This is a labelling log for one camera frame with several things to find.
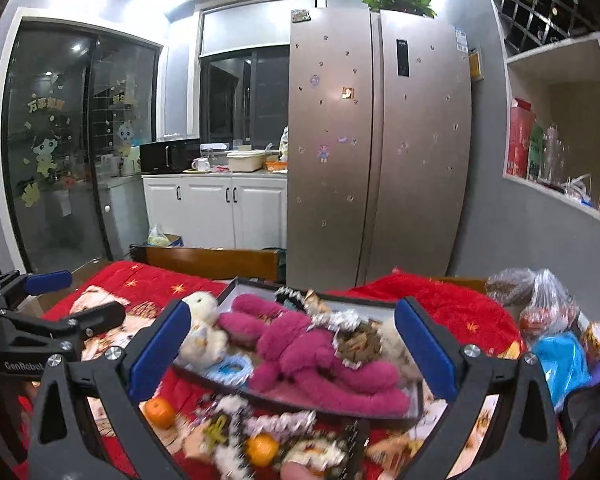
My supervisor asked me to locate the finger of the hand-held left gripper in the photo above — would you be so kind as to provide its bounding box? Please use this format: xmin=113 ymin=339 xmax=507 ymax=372
xmin=0 ymin=301 xmax=127 ymax=350
xmin=10 ymin=270 xmax=74 ymax=307

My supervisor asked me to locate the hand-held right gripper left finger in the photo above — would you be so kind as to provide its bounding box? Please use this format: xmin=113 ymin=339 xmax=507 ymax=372
xmin=27 ymin=299 xmax=192 ymax=480

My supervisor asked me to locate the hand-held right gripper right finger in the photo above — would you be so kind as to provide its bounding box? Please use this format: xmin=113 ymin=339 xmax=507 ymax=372
xmin=394 ymin=296 xmax=561 ymax=480

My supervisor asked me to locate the tangerine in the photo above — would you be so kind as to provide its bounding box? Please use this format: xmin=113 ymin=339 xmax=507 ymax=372
xmin=144 ymin=397 xmax=177 ymax=430
xmin=246 ymin=434 xmax=281 ymax=468

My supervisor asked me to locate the white lace scrunchie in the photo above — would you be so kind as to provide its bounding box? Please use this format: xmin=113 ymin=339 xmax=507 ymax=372
xmin=307 ymin=309 xmax=364 ymax=346

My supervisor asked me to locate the dark rectangular tray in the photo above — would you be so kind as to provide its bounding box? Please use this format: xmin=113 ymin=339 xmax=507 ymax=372
xmin=172 ymin=276 xmax=426 ymax=431

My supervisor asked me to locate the beige fluffy plush toy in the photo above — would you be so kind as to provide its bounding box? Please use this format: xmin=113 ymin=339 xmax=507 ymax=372
xmin=377 ymin=317 xmax=422 ymax=377

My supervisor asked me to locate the white plush toy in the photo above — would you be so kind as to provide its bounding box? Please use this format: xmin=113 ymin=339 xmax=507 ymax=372
xmin=177 ymin=291 xmax=229 ymax=372

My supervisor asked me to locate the red bear print blanket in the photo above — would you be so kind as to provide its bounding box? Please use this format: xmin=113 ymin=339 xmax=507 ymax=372
xmin=17 ymin=260 xmax=571 ymax=480

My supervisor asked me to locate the light blue scrunchie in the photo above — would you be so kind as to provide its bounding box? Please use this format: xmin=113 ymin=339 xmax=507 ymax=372
xmin=205 ymin=352 xmax=255 ymax=387

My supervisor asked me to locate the brown pinecone plush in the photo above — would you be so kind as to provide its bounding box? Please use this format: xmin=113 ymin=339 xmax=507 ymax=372
xmin=337 ymin=320 xmax=384 ymax=367

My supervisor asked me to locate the wooden chair back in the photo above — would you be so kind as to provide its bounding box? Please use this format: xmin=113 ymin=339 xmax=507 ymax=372
xmin=130 ymin=244 xmax=286 ymax=284

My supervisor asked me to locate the cardboard box with bag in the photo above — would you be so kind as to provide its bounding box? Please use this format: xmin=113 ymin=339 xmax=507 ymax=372
xmin=145 ymin=224 xmax=184 ymax=249

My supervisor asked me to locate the magenta plush toy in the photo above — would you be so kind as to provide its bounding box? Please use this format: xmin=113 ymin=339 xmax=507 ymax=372
xmin=217 ymin=294 xmax=412 ymax=418

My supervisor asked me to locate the sliding glass door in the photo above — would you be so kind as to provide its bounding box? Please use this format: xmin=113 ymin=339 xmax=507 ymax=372
xmin=0 ymin=7 xmax=163 ymax=273

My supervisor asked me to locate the clear plastic bag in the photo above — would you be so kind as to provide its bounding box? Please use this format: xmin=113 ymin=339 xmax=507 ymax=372
xmin=485 ymin=267 xmax=582 ymax=346

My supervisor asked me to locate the silver lace scrunchie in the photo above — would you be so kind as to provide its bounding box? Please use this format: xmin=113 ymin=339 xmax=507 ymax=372
xmin=245 ymin=410 xmax=317 ymax=439

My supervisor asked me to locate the blue plastic bag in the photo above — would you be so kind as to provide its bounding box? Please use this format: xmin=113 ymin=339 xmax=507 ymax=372
xmin=530 ymin=332 xmax=594 ymax=414

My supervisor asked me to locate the white kitchen cabinet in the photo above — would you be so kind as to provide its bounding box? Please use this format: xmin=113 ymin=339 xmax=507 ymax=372
xmin=142 ymin=170 xmax=288 ymax=251

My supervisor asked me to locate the black microwave oven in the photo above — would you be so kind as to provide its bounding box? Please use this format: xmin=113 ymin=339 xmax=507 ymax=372
xmin=139 ymin=138 xmax=201 ymax=174

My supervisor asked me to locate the grey and purple cloth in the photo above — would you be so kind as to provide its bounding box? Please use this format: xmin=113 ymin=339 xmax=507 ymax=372
xmin=557 ymin=355 xmax=600 ymax=480

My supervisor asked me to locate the silver double-door refrigerator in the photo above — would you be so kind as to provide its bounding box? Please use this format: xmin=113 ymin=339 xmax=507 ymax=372
xmin=286 ymin=7 xmax=473 ymax=292

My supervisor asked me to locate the cream plastic basin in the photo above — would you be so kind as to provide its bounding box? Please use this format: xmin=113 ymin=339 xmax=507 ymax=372
xmin=226 ymin=150 xmax=267 ymax=173

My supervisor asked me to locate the tall red gift box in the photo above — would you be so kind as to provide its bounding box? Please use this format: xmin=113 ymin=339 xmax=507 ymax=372
xmin=505 ymin=97 xmax=537 ymax=179

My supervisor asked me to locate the clear glass jar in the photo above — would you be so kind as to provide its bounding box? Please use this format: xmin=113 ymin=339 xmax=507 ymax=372
xmin=540 ymin=125 xmax=569 ymax=186

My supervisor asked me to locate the dark kitchen window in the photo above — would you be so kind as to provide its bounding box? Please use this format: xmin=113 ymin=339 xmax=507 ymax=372
xmin=198 ymin=44 xmax=291 ymax=147

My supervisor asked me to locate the diamond lattice wine rack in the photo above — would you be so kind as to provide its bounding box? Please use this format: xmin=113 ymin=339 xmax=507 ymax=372
xmin=495 ymin=0 xmax=600 ymax=56

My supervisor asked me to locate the green bow hair tie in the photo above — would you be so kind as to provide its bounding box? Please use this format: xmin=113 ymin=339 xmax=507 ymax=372
xmin=200 ymin=415 xmax=232 ymax=449

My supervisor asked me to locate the white wall shelf unit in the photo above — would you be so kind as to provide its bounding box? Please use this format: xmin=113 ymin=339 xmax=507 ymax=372
xmin=475 ymin=0 xmax=600 ymax=236

